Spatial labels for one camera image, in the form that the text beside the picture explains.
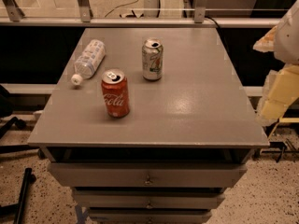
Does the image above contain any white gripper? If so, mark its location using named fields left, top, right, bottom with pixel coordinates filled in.
left=253, top=0, right=299, bottom=126

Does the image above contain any silver green 7up can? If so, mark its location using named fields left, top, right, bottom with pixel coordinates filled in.
left=142, top=38, right=164, bottom=80

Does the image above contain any red coca cola can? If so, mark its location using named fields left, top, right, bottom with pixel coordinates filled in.
left=101, top=69, right=130, bottom=118

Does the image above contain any grey drawer cabinet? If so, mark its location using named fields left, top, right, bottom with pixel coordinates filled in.
left=27, top=27, right=271, bottom=224

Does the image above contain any clear plastic water bottle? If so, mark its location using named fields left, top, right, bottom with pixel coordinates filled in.
left=71, top=39, right=106, bottom=86

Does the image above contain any middle grey drawer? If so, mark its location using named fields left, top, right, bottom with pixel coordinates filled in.
left=72, top=188, right=225, bottom=209

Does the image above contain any grey drawer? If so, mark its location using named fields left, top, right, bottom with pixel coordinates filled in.
left=49, top=163, right=247, bottom=188
left=88, top=208, right=211, bottom=224
left=72, top=188, right=225, bottom=209

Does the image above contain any bottom grey drawer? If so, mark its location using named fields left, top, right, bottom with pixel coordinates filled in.
left=88, top=208, right=211, bottom=224

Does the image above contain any top grey drawer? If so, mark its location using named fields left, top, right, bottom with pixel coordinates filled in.
left=49, top=163, right=247, bottom=188

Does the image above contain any black office chair base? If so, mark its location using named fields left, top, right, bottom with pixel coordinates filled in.
left=0, top=84, right=46, bottom=161

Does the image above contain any black metal stand leg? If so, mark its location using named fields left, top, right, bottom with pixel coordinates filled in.
left=0, top=168, right=36, bottom=224

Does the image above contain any yellow metal frame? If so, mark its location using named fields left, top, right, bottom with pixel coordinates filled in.
left=260, top=117, right=299, bottom=161

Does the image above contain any grey metal railing frame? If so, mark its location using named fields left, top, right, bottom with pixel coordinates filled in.
left=1, top=0, right=289, bottom=28

